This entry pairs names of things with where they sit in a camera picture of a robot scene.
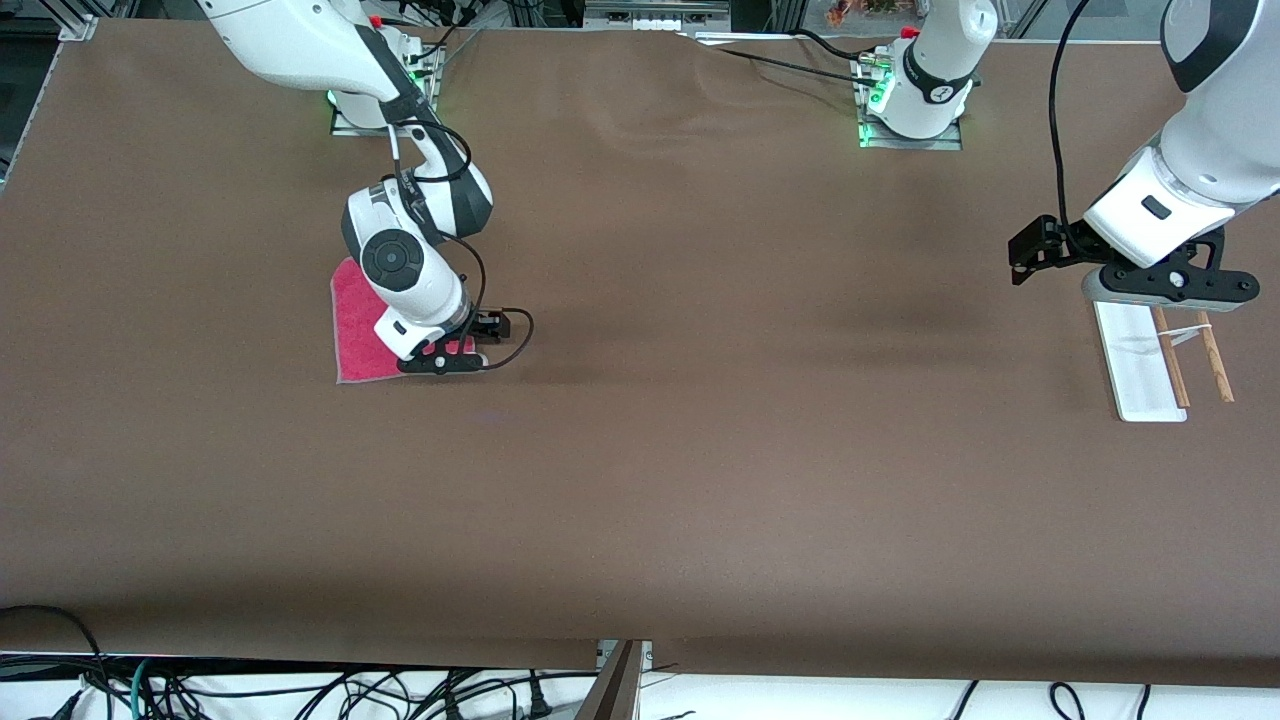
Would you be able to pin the aluminium frame corner bracket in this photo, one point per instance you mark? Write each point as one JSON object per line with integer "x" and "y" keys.
{"x": 78, "y": 25}

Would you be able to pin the brown table cover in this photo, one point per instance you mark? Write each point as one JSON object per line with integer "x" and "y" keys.
{"x": 640, "y": 480}

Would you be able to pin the white power strip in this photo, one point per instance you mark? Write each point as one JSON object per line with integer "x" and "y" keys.
{"x": 655, "y": 22}

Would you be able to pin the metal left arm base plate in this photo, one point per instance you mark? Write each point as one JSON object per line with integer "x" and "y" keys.
{"x": 950, "y": 140}

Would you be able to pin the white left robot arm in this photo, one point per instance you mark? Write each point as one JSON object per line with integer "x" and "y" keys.
{"x": 1200, "y": 150}

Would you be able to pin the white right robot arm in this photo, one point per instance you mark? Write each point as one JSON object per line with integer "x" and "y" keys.
{"x": 400, "y": 260}

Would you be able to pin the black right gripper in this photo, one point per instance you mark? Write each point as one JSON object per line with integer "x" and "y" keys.
{"x": 481, "y": 325}

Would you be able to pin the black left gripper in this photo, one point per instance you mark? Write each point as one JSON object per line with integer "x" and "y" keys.
{"x": 1068, "y": 248}

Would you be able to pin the pink and grey towel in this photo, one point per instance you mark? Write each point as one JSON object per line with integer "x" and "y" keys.
{"x": 355, "y": 330}

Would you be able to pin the orange red object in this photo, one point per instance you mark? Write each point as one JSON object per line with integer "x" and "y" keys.
{"x": 850, "y": 12}

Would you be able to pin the wooden chopsticks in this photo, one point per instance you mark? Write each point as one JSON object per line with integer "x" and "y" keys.
{"x": 1140, "y": 380}

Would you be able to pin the wooden table leg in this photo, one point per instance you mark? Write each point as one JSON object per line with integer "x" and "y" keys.
{"x": 615, "y": 690}

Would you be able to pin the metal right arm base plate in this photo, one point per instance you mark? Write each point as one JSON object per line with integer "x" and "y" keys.
{"x": 432, "y": 100}

